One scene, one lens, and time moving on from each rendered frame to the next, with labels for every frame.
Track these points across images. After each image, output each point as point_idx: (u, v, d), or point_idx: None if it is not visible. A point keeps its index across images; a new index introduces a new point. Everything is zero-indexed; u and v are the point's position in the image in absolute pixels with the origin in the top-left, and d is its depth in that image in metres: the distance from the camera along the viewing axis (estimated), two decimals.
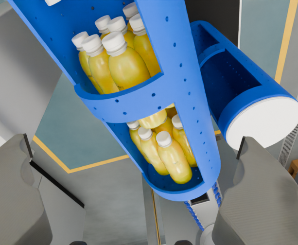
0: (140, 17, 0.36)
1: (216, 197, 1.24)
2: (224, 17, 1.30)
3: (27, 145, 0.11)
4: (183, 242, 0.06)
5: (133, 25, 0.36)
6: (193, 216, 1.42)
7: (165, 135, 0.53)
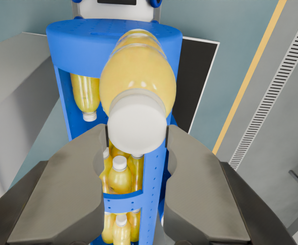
0: None
1: None
2: (183, 114, 1.72)
3: (106, 135, 0.12)
4: (183, 242, 0.06)
5: None
6: None
7: (123, 217, 0.71)
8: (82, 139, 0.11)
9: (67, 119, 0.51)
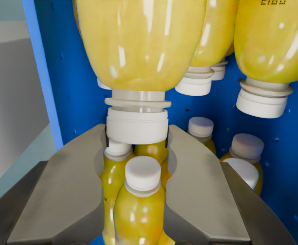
0: (249, 177, 0.20)
1: None
2: None
3: (106, 135, 0.12)
4: (183, 242, 0.06)
5: None
6: None
7: None
8: (82, 139, 0.11)
9: (43, 60, 0.15)
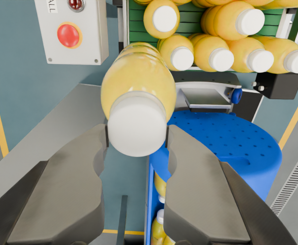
0: None
1: None
2: None
3: (106, 135, 0.12)
4: (183, 242, 0.06)
5: None
6: None
7: None
8: (82, 139, 0.11)
9: (150, 207, 0.53)
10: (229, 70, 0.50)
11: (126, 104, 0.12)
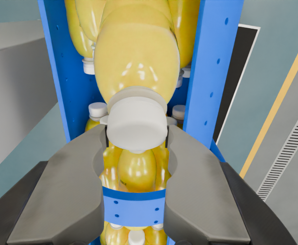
0: (169, 124, 0.36)
1: None
2: None
3: (106, 135, 0.12)
4: (183, 242, 0.06)
5: None
6: None
7: (140, 235, 0.46)
8: (82, 139, 0.11)
9: (53, 57, 0.30)
10: None
11: (125, 116, 0.11)
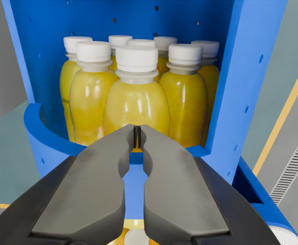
0: (192, 46, 0.21)
1: None
2: None
3: (134, 136, 0.12)
4: (183, 242, 0.06)
5: (175, 53, 0.21)
6: None
7: (142, 238, 0.31)
8: (110, 138, 0.11)
9: None
10: None
11: None
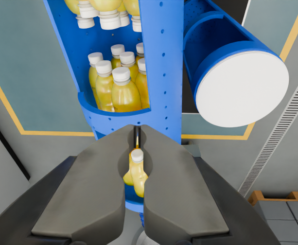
0: None
1: None
2: (231, 4, 1.22)
3: (134, 136, 0.12)
4: (183, 242, 0.06)
5: (140, 65, 0.47)
6: None
7: (139, 153, 0.62)
8: (110, 138, 0.11)
9: (52, 17, 0.41)
10: None
11: (106, 28, 0.37)
